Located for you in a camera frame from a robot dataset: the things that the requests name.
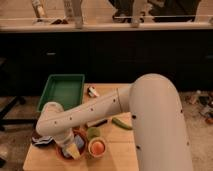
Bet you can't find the black office chair base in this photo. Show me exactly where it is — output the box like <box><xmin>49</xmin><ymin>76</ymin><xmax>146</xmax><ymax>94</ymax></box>
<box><xmin>0</xmin><ymin>95</ymin><xmax>37</xmax><ymax>131</ymax></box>

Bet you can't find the dark maroon plate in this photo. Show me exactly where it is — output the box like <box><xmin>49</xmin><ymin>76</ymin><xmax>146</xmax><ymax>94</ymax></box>
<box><xmin>31</xmin><ymin>131</ymin><xmax>53</xmax><ymax>147</ymax></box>

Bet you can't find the orange bowl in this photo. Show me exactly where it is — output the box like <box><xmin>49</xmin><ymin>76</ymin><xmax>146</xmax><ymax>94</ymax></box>
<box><xmin>55</xmin><ymin>130</ymin><xmax>88</xmax><ymax>162</ymax></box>

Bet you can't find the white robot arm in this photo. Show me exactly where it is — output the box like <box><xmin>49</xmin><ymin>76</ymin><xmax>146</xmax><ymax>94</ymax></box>
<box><xmin>36</xmin><ymin>73</ymin><xmax>194</xmax><ymax>171</ymax></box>

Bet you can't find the blue-grey sponge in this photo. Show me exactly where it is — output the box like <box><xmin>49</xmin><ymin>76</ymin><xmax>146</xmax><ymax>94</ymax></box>
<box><xmin>71</xmin><ymin>135</ymin><xmax>84</xmax><ymax>152</ymax></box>

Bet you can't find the green chili pepper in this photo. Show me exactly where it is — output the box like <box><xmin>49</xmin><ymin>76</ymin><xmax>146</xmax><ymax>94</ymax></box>
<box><xmin>112</xmin><ymin>117</ymin><xmax>132</xmax><ymax>130</ymax></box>

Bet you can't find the white handled brush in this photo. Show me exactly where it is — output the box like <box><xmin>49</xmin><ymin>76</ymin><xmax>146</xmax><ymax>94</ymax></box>
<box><xmin>87</xmin><ymin>86</ymin><xmax>99</xmax><ymax>98</ymax></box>

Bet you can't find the grey cloth on plate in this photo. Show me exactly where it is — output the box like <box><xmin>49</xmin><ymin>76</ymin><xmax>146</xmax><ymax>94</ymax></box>
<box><xmin>32</xmin><ymin>136</ymin><xmax>53</xmax><ymax>144</ymax></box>

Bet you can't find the small cup with orange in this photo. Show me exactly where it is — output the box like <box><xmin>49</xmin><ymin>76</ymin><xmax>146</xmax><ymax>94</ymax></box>
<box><xmin>88</xmin><ymin>137</ymin><xmax>106</xmax><ymax>158</ymax></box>

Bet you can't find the green plastic tray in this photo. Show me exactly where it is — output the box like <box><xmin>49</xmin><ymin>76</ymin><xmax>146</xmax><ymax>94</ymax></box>
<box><xmin>37</xmin><ymin>74</ymin><xmax>85</xmax><ymax>112</ymax></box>

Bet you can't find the black and white block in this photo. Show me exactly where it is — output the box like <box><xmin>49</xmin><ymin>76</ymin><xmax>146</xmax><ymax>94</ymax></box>
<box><xmin>86</xmin><ymin>119</ymin><xmax>108</xmax><ymax>128</ymax></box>

